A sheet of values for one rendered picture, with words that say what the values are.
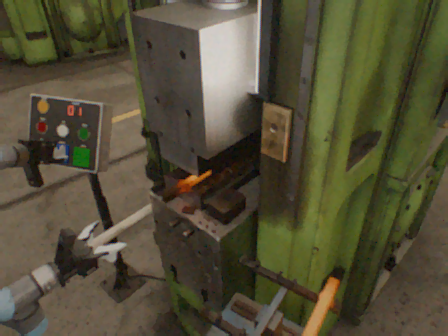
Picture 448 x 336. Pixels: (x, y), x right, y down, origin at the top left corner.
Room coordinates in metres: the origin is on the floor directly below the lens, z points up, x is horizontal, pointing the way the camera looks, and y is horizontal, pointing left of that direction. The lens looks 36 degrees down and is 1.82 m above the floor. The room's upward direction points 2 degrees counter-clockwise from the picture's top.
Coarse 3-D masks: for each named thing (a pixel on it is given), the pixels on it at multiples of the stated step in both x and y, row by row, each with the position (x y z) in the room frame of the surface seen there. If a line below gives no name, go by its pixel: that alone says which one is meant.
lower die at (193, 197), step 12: (240, 156) 1.23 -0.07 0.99; (252, 156) 1.23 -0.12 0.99; (180, 168) 1.18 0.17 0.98; (168, 180) 1.11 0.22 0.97; (204, 180) 1.08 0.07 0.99; (216, 180) 1.08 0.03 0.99; (228, 180) 1.10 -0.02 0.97; (192, 192) 1.02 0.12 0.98; (204, 192) 1.01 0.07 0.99; (192, 204) 1.02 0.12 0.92
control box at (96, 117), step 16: (32, 96) 1.42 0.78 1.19; (48, 96) 1.40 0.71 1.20; (32, 112) 1.39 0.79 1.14; (48, 112) 1.37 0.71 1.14; (64, 112) 1.35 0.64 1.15; (80, 112) 1.32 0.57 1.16; (96, 112) 1.31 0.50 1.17; (112, 112) 1.37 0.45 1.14; (32, 128) 1.35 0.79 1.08; (48, 128) 1.33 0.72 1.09; (80, 128) 1.29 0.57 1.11; (96, 128) 1.28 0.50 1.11; (80, 144) 1.26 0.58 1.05; (96, 144) 1.25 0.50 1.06; (96, 160) 1.21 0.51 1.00
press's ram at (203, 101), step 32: (192, 0) 1.32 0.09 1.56; (256, 0) 1.29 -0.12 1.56; (160, 32) 1.07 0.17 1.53; (192, 32) 0.98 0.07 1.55; (224, 32) 1.03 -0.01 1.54; (256, 32) 1.13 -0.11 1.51; (160, 64) 1.08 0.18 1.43; (192, 64) 0.98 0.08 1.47; (224, 64) 1.02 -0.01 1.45; (256, 64) 1.13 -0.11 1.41; (160, 96) 1.10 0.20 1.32; (192, 96) 0.99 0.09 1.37; (224, 96) 1.02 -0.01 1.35; (256, 96) 1.14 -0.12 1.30; (160, 128) 1.12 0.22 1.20; (192, 128) 1.00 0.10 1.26; (224, 128) 1.02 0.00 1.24; (256, 128) 1.14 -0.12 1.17
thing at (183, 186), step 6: (204, 174) 1.10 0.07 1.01; (180, 180) 1.05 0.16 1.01; (186, 180) 1.06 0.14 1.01; (192, 180) 1.06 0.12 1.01; (174, 186) 1.02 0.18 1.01; (180, 186) 1.02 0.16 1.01; (186, 186) 1.02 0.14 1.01; (168, 192) 0.99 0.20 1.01; (174, 192) 0.99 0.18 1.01; (180, 192) 1.02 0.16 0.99; (186, 192) 1.02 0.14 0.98; (162, 198) 0.98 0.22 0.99; (168, 198) 0.98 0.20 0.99; (174, 198) 0.99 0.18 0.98
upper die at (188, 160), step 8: (160, 136) 1.12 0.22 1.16; (248, 136) 1.19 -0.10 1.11; (256, 136) 1.22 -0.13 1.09; (160, 144) 1.13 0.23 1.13; (168, 144) 1.09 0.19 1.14; (176, 144) 1.06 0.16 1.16; (240, 144) 1.15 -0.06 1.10; (248, 144) 1.19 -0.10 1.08; (160, 152) 1.13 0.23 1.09; (168, 152) 1.10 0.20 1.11; (176, 152) 1.07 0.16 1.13; (184, 152) 1.04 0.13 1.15; (192, 152) 1.01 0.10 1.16; (224, 152) 1.09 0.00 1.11; (232, 152) 1.12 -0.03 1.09; (168, 160) 1.10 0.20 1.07; (176, 160) 1.07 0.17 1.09; (184, 160) 1.04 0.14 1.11; (192, 160) 1.01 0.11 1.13; (200, 160) 1.00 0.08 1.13; (208, 160) 1.03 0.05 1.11; (216, 160) 1.06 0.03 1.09; (224, 160) 1.09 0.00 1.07; (184, 168) 1.04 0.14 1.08; (192, 168) 1.01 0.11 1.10; (200, 168) 1.00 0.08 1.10; (208, 168) 1.03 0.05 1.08
